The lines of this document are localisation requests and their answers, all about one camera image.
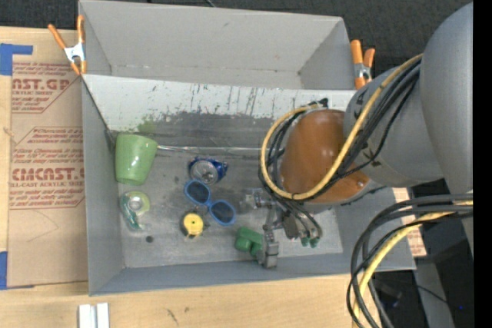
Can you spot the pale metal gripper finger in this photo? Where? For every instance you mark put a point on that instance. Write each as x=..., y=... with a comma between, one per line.
x=258, y=200
x=271, y=249

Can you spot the green toy block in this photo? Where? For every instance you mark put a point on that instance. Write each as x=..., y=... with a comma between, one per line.
x=246, y=240

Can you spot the blue sunglasses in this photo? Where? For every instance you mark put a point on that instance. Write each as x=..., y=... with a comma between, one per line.
x=209, y=203

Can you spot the crushed blue drink can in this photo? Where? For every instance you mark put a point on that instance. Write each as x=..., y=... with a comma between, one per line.
x=205, y=169

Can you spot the yellow and black round disc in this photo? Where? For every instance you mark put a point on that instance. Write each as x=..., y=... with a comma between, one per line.
x=191, y=223

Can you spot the light green cup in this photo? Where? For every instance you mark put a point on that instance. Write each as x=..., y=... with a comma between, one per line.
x=132, y=159

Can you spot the grey metal bin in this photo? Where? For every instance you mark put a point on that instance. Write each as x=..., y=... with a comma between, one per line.
x=215, y=50

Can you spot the brown cardboard board red print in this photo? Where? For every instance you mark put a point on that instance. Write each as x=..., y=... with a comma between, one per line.
x=42, y=226

